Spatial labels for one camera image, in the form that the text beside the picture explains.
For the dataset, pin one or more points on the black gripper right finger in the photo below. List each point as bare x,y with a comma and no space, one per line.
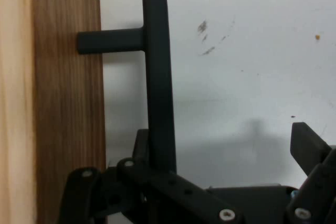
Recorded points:
305,146

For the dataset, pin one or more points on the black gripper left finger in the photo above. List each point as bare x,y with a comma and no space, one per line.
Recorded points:
147,195

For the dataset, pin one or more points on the wooden drawer front panel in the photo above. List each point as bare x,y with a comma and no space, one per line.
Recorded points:
68,103

